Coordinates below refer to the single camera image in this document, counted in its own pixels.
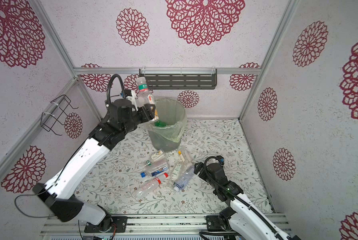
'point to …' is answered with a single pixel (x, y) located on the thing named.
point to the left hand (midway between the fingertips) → (149, 109)
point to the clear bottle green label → (178, 169)
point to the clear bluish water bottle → (184, 177)
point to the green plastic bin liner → (172, 116)
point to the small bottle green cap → (159, 156)
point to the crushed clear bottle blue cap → (158, 168)
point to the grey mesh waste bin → (157, 141)
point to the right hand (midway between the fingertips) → (199, 166)
